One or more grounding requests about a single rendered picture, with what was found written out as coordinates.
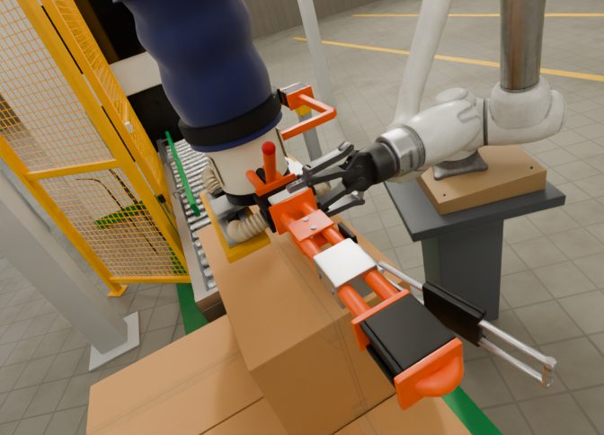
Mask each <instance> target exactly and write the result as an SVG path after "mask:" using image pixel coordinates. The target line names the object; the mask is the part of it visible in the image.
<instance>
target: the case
mask: <svg viewBox="0 0 604 435"><path fill-rule="evenodd" d="M329 218H330V219H331V220H332V221H333V222H334V225H333V226H334V227H335V228H336V229H337V230H338V231H339V228H338V225H337V224H338V223H339V222H343V224H344V225H345V226H347V227H348V228H349V229H350V230H351V231H352V233H353V234H354V235H356V236H357V240H358V244H359V245H360V246H361V247H362V248H363V249H364V250H365V251H366V252H367V253H368V254H369V255H370V256H371V257H372V258H373V259H374V260H375V261H376V262H377V263H379V262H380V261H383V262H385V263H387V264H389V265H390V266H392V267H394V268H396V269H397V270H399V271H401V270H400V269H399V268H398V267H397V266H395V265H394V264H393V263H392V262H391V261H390V260H388V259H387V258H386V256H385V255H384V254H382V253H381V252H380V251H379V250H378V249H377V248H376V247H375V246H374V245H372V244H371V243H370V242H369V241H368V240H367V239H366V238H364V237H363V236H362V235H361V234H360V233H359V232H358V231H356V230H355V229H354V228H353V227H352V226H351V225H349V224H348V223H347V222H346V221H345V220H344V219H343V218H342V217H340V216H339V215H338V214H336V215H334V216H332V217H329ZM264 231H265V232H266V234H267V235H268V237H269V238H270V240H271V243H270V244H268V245H266V246H264V247H263V248H261V249H259V250H257V251H255V252H253V253H250V254H248V255H246V256H245V257H243V258H241V259H239V260H237V261H235V262H233V263H229V262H228V260H227V258H226V256H225V254H224V251H223V249H222V247H221V244H220V242H219V241H218V237H217V234H216V232H215V230H214V227H213V226H212V224H211V225H209V226H206V227H204V228H202V229H200V230H198V231H197V234H198V237H199V239H200V243H201V245H202V248H203V251H204V253H205V255H206V258H207V260H208V263H209V267H210V269H211V272H212V275H213V277H214V280H215V282H216V284H217V287H218V292H219V294H220V296H221V299H222V301H223V304H224V307H225V309H226V313H227V316H228V318H229V321H230V324H231V325H232V328H233V331H234V333H235V337H236V339H237V342H238V345H239V348H240V350H241V352H242V355H243V357H244V362H245V364H246V367H247V369H248V372H249V373H250V375H251V376H252V378H253V380H254V382H255V383H256V385H257V386H258V387H259V389H260V390H261V392H262V394H263V396H264V397H265V399H266V400H267V402H268V404H269V405H270V407H271V409H272V410H273V411H274V413H275V414H276V416H277V417H278V419H279V421H280V423H281V424H282V426H283V428H284V429H285V431H286V432H287V434H288V435H332V434H333V433H335V432H336V431H338V430H339V429H340V428H342V427H343V426H345V425H346V424H347V423H349V422H351V421H352V420H354V419H355V418H357V417H358V416H360V415H361V414H363V413H364V412H366V411H367V410H368V409H370V408H371V407H373V406H374V405H376V404H378V403H379V402H381V401H382V400H384V399H385V398H387V397H388V396H390V395H391V394H393V393H394V392H395V391H396V390H395V388H394V387H393V386H392V384H391V383H390V381H389V380H388V379H387V377H386V376H385V374H384V373H383V371H382V370H381V369H380V367H379V366H378V364H377V363H376V362H375V361H374V360H373V358H372V357H371V356H370V354H369V353H368V351H367V349H366V350H364V351H361V350H360V349H359V346H358V344H357V341H356V337H355V334H354V331H353V329H352V325H351V320H353V319H354V318H355V317H354V316H353V315H352V314H351V312H350V311H349V309H348V308H347V307H346V308H344V309H342V308H341V307H340V306H339V305H338V303H337V302H336V301H335V299H334V298H333V296H332V295H331V294H330V292H329V291H328V290H327V288H326V287H325V286H324V284H323V283H322V281H321V280H320V279H319V277H318V275H317V271H316V268H315V265H314V264H313V263H312V262H311V261H310V259H309V258H308V257H307V255H306V254H305V255H304V254H302V252H301V251H300V250H299V249H298V247H297V246H296V244H295V243H294V242H293V240H292V239H291V238H292V235H291V234H290V233H289V231H288V232H286V233H284V234H282V235H279V234H278V231H277V232H276V233H272V231H271V230H270V228H269V227H266V229H265V230H264Z"/></svg>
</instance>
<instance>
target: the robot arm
mask: <svg viewBox="0 0 604 435"><path fill-rule="evenodd" d="M451 2H452V0H422V7H421V11H420V15H419V19H418V22H417V25H416V29H415V33H414V36H413V42H412V46H411V49H410V53H409V57H408V60H407V63H406V67H405V71H404V77H403V81H402V84H401V87H400V91H399V94H398V99H397V103H396V107H395V116H394V119H393V121H392V123H391V124H390V125H388V126H387V127H386V128H385V130H384V134H382V135H380V136H378V137H377V138H376V140H375V142H374V143H372V144H370V145H368V146H365V147H363V148H362V149H361V150H355V149H354V145H353V144H351V143H349V142H347V141H343V142H342V143H341V144H340V145H339V146H338V147H337V148H335V149H334V150H332V151H331V152H329V153H327V154H325V155H322V156H320V157H318V158H316V160H314V161H312V162H310V163H308V164H305V165H303V166H302V168H301V170H302V171H303V173H302V174H300V175H299V179H298V180H296V181H294V182H292V183H290V184H288V185H287V186H286V190H284V191H281V192H279V193H277V194H275V195H273V196H271V197H269V198H268V201H269V202H270V204H271V205H274V204H276V203H279V202H281V201H283V200H285V199H287V198H289V197H291V196H293V195H295V194H297V193H299V192H301V191H304V190H306V189H308V187H309V186H311V185H316V184H319V183H322V182H328V181H331V180H334V179H338V178H342V180H341V181H340V182H338V183H337V186H335V187H334V188H333V189H331V190H330V191H328V192H327V193H326V194H325V195H323V196H322V197H321V198H319V199H318V200H317V201H318V202H319V204H320V207H321V210H322V211H323V212H324V213H325V215H326V216H327V217H329V218H330V217H332V216H334V215H336V214H339V213H341V212H343V211H344V210H346V209H350V208H352V207H354V206H360V205H364V204H365V202H366V201H365V200H364V199H363V196H364V191H366V190H367V189H368V188H369V187H370V186H372V185H376V184H380V183H382V182H384V181H386V182H396V183H404V182H409V181H411V180H413V179H415V178H417V177H419V176H421V175H422V174H423V173H425V172H426V171H427V170H428V169H429V168H430V167H432V170H433V172H434V174H433V178H434V180H435V181H440V180H442V179H445V178H448V177H452V176H457V175H461V174H465V173H473V172H483V171H486V170H487V169H488V164H487V163H486V162H485V161H484V160H483V158H482V157H481V156H480V154H479V152H478V148H480V147H482V146H508V145H519V144H527V143H532V142H536V141H539V140H542V139H545V138H549V137H551V136H553V135H555V134H556V133H557V132H558V131H559V130H561V129H562V128H563V127H564V124H565V120H566V115H567V102H566V100H565V98H564V97H563V96H562V95H561V94H560V93H559V92H558V91H556V90H550V86H549V82H548V81H547V80H546V79H545V78H544V77H543V76H541V75H540V63H541V51H542V39H543V29H544V17H545V5H546V0H500V82H498V83H497V84H496V86H495V87H494V88H493V89H492V94H491V97H490V99H481V98H476V97H475V95H474V94H473V93H472V92H470V91H468V90H467V89H462V88H451V89H448V90H446V91H443V92H441V93H439V94H438V95H437V96H436V98H435V100H434V102H433V104H432V106H431V107H430V108H428V109H426V110H424V111H421V112H419V111H420V103H421V98H422V92H423V89H424V86H425V84H426V81H427V78H428V75H429V73H430V70H431V65H432V62H433V59H434V57H435V54H436V51H437V48H438V46H439V43H440V37H441V34H442V32H443V29H444V26H445V23H446V20H447V18H448V14H449V8H450V6H451ZM346 156H348V157H347V159H346V160H345V162H344V163H343V164H338V165H335V166H334V167H332V168H328V169H325V168H327V167H329V166H330V165H332V164H335V163H337V162H339V161H341V160H342V159H343V158H345V157H346ZM324 169H325V170H324ZM307 186H308V187H307ZM354 191H357V192H355V193H352V192H354ZM349 194H351V195H350V196H347V197H344V198H342V197H343V196H345V195H349Z"/></svg>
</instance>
